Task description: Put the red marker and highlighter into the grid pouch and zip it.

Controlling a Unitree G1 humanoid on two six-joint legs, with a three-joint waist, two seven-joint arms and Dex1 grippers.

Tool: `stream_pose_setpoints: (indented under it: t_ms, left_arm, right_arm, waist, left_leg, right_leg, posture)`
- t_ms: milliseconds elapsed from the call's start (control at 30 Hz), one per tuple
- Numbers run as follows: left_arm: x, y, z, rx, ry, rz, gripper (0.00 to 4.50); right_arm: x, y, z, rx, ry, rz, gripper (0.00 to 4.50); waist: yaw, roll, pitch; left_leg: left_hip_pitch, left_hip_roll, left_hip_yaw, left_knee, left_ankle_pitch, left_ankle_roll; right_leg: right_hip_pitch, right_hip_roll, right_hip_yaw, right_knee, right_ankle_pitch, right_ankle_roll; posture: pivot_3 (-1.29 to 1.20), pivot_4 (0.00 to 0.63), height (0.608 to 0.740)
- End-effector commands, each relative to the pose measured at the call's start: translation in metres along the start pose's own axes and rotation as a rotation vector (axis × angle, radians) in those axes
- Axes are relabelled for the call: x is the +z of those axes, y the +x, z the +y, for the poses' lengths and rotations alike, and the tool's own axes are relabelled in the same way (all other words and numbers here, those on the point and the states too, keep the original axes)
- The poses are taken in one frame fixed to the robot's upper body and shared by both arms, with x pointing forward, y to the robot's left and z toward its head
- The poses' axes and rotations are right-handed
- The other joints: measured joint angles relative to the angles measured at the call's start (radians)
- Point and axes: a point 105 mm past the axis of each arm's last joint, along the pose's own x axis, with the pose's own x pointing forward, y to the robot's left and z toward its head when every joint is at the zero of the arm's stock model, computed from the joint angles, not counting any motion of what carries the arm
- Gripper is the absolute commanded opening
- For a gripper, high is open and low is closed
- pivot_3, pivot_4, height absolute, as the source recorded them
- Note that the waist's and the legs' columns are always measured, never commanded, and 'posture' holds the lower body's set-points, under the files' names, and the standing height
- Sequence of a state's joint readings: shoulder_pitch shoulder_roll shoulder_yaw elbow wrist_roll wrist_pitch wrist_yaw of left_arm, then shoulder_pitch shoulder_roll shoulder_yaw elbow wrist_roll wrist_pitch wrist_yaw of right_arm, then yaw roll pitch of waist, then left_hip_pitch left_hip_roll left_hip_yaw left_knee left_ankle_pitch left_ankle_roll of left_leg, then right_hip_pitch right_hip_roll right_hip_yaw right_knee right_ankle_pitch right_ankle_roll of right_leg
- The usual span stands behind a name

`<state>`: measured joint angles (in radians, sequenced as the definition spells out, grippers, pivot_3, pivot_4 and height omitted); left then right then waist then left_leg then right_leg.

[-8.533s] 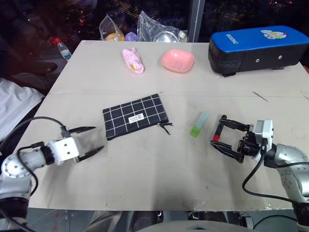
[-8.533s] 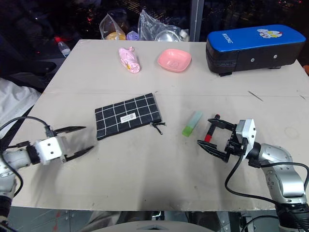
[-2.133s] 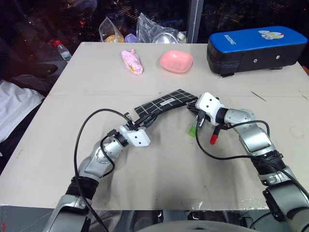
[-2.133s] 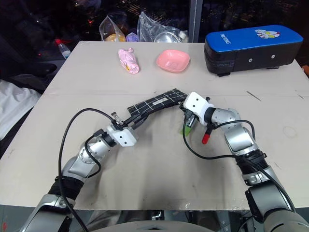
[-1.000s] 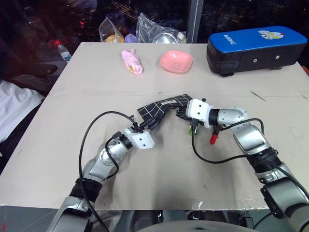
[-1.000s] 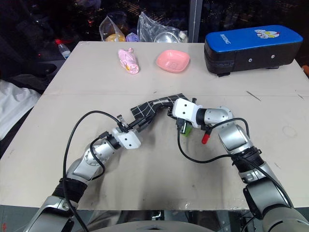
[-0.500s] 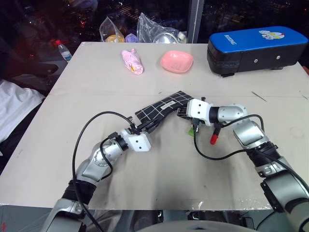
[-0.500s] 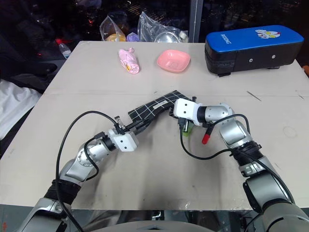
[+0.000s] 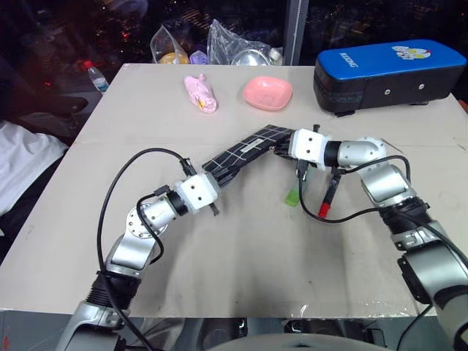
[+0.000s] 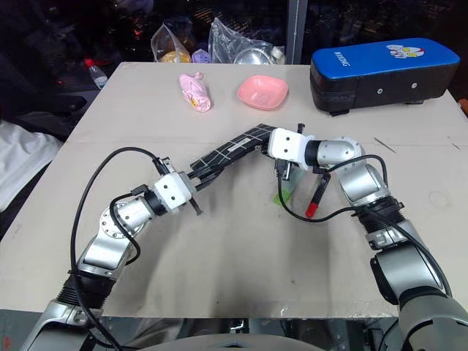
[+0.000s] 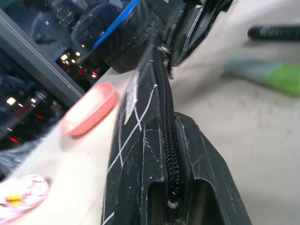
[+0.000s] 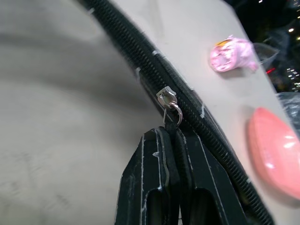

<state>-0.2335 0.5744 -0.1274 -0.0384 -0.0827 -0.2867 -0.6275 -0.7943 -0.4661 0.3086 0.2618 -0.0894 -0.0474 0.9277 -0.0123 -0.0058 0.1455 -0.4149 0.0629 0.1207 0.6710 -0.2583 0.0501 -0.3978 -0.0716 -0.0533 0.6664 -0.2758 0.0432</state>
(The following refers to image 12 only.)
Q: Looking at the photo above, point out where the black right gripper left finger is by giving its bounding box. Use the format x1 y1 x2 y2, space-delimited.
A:
114 126 181 225

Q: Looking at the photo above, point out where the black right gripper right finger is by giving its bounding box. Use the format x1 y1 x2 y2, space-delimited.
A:
172 127 235 225

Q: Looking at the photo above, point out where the grid pouch with black zipper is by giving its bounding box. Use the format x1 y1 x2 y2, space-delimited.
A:
0 0 275 225

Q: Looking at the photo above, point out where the pink oval packet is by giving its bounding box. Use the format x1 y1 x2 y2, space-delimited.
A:
245 107 300 200

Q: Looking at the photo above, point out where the pink wrapped candy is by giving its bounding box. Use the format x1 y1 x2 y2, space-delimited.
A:
209 34 259 72

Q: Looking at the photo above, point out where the clear plastic bag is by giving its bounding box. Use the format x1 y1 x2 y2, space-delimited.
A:
252 42 281 71

